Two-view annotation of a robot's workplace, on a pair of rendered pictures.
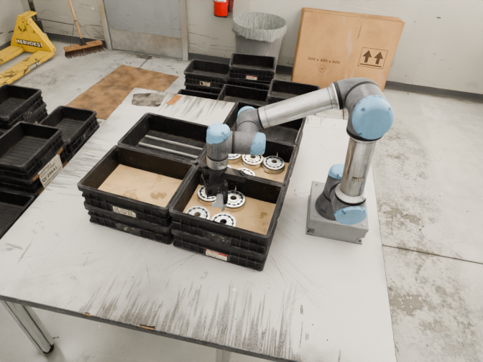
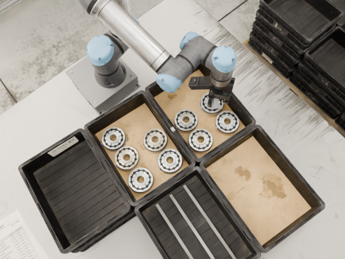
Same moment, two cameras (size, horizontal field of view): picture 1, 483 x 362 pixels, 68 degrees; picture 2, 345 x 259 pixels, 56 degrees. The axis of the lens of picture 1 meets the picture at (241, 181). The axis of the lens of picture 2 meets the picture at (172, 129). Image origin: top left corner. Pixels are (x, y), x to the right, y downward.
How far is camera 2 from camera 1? 1.51 m
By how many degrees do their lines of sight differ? 62
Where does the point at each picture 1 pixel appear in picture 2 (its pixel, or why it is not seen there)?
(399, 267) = not seen: hidden behind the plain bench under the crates
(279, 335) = (219, 40)
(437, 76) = not seen: outside the picture
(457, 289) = (30, 64)
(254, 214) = (178, 101)
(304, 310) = not seen: hidden behind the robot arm
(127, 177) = (260, 218)
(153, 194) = (246, 177)
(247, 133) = (199, 42)
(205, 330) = (260, 68)
